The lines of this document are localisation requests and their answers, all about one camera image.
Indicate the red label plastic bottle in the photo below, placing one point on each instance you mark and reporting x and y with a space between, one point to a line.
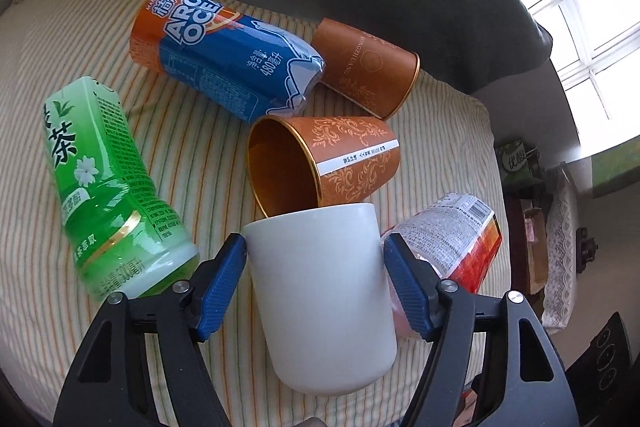
450 247

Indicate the blue and orange drink bottle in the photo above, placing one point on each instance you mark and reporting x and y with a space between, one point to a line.
220 57

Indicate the brown paper bag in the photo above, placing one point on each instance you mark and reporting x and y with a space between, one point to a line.
532 247

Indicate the window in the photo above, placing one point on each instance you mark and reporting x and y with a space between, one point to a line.
580 37

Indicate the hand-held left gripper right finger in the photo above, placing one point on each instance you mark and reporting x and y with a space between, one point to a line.
407 292

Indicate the green box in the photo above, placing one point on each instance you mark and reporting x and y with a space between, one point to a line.
515 164

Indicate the orange patterned paper cup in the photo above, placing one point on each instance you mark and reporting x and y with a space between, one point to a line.
345 162
365 64

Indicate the white cup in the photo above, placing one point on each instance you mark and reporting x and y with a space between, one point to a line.
320 297

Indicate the striped cushion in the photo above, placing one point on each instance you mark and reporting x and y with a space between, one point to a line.
200 167

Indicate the black patterned object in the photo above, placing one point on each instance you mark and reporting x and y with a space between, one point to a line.
602 359

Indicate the white lace cloth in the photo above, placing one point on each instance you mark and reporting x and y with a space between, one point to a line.
562 252

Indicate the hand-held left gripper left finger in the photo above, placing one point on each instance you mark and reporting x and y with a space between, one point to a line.
220 287

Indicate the green tea bottle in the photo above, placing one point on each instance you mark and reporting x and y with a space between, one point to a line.
105 192

